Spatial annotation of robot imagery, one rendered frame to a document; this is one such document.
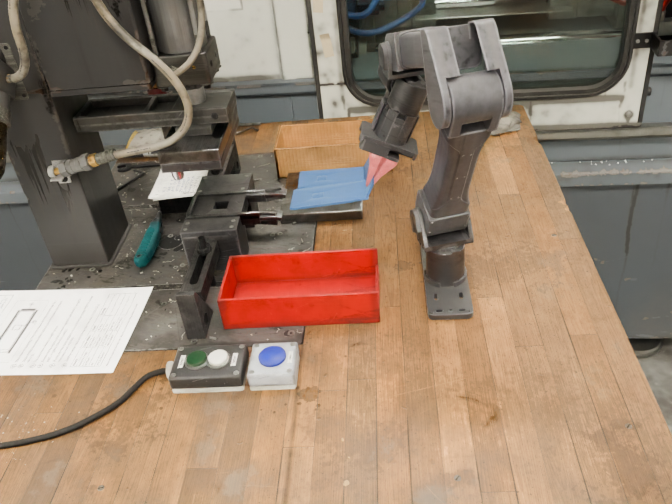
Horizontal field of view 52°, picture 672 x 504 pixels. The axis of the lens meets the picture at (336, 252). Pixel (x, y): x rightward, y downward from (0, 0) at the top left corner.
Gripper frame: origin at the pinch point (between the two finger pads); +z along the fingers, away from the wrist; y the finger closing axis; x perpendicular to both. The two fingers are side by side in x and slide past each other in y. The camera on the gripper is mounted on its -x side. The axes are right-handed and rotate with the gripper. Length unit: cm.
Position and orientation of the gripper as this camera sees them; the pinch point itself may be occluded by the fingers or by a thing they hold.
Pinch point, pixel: (370, 181)
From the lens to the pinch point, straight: 122.0
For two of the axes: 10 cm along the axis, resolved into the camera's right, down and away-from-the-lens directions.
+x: -0.5, 5.3, -8.5
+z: -3.4, 7.9, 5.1
